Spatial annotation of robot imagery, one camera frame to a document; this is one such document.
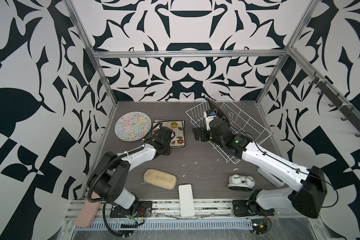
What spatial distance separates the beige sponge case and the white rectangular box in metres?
0.05

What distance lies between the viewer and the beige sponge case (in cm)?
81

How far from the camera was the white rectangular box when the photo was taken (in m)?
0.70
